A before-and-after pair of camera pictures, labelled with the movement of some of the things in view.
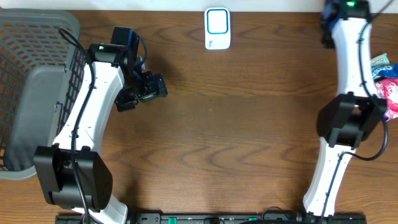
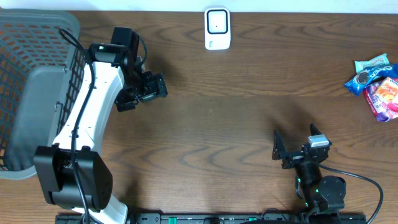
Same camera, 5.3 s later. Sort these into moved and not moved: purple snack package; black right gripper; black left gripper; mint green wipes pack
Moved: black right gripper
Not moved: black left gripper; mint green wipes pack; purple snack package
